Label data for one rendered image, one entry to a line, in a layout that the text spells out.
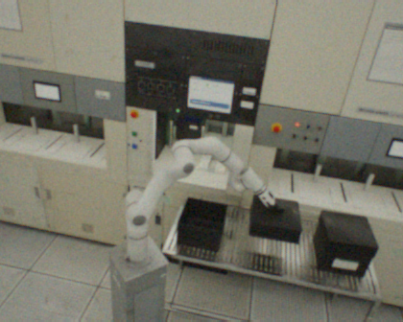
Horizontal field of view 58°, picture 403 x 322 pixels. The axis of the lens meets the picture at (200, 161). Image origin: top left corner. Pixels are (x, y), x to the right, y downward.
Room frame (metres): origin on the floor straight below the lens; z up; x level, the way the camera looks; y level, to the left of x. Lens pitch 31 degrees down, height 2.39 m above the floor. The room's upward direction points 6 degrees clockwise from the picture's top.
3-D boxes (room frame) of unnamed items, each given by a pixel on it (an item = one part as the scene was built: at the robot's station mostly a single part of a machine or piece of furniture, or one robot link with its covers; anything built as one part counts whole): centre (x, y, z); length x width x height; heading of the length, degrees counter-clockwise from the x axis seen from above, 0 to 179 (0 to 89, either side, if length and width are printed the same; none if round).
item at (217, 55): (2.63, 0.05, 0.98); 0.95 x 0.88 x 1.95; 172
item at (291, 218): (1.73, -0.48, 1.02); 0.29 x 0.29 x 0.13; 84
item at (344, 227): (1.69, -0.92, 0.89); 0.29 x 0.29 x 0.25; 85
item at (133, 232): (1.57, 0.33, 1.07); 0.19 x 0.12 x 0.24; 18
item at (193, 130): (2.83, 0.12, 1.06); 0.24 x 0.20 x 0.32; 82
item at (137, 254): (1.54, 0.32, 0.85); 0.19 x 0.19 x 0.18
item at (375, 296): (1.79, -0.51, 0.38); 1.30 x 0.60 x 0.76; 82
